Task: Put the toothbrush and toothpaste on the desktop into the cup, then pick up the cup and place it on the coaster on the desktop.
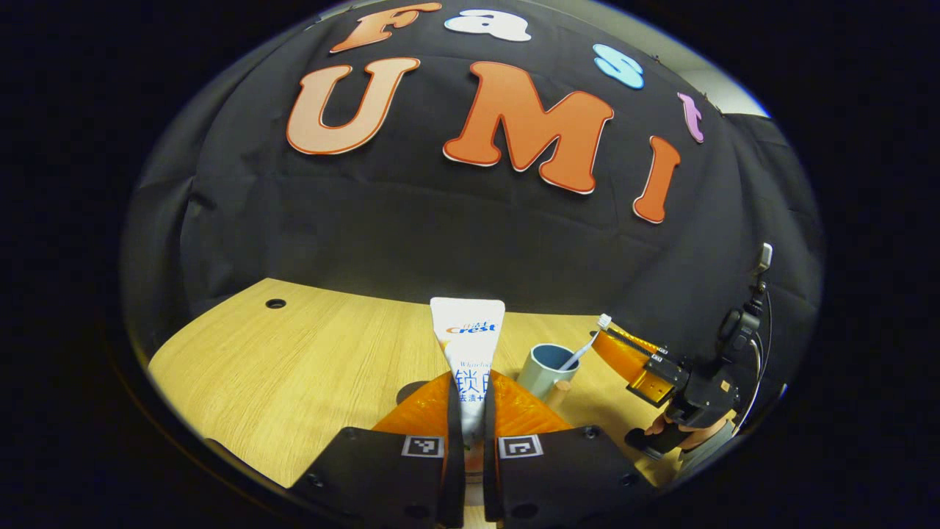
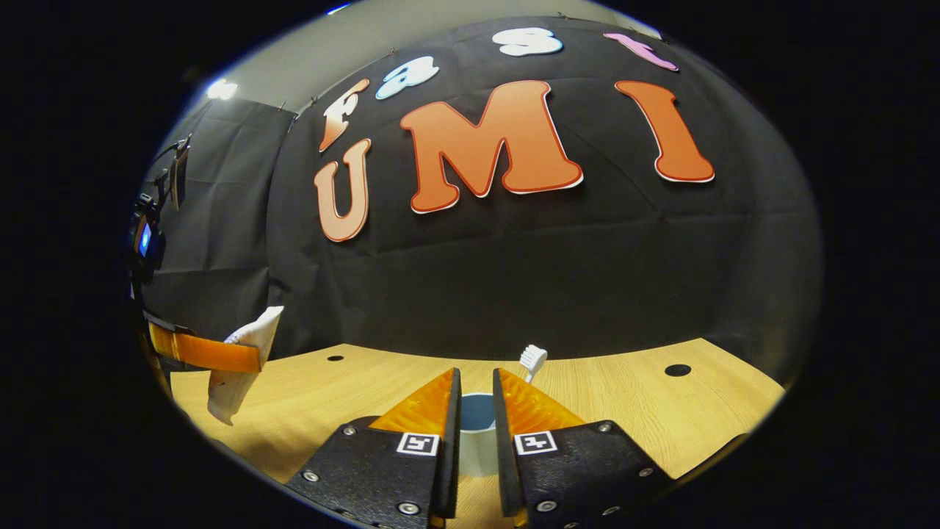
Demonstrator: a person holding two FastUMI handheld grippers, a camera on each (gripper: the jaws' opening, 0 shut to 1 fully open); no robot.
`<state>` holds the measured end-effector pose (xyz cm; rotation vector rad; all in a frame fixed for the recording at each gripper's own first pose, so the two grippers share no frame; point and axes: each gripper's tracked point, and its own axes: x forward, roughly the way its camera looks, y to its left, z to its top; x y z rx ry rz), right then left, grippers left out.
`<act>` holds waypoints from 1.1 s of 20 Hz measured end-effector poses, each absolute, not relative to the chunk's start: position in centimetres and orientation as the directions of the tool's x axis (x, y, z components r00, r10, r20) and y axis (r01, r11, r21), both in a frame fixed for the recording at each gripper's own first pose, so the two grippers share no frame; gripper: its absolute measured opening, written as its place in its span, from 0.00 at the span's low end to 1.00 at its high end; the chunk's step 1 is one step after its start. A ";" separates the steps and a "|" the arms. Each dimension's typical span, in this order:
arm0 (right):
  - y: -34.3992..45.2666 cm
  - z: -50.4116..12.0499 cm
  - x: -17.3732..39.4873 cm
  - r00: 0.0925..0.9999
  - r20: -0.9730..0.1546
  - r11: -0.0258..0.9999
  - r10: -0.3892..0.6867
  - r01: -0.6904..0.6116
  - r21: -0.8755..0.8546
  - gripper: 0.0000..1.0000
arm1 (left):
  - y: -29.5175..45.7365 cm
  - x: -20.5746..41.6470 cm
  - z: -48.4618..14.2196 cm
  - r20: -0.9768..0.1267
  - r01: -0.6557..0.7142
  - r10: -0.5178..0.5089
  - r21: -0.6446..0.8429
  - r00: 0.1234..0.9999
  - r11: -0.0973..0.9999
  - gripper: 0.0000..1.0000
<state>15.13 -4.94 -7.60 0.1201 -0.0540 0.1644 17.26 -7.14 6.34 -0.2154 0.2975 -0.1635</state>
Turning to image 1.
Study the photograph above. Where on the black backdrop cloth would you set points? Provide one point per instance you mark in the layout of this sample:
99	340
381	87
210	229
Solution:
411	235

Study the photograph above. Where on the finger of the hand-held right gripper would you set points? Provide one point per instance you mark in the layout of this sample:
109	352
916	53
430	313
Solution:
639	341
624	360

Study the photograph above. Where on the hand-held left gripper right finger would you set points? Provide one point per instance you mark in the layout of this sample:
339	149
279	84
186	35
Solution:
490	441

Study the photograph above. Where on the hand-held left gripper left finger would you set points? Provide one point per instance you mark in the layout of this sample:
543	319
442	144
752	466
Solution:
454	441

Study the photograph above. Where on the dark round coaster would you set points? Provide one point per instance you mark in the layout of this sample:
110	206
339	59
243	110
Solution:
411	391

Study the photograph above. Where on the white toothbrush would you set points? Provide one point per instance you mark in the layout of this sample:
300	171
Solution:
584	349

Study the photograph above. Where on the white toothpaste tube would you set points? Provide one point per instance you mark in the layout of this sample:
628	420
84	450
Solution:
467	323

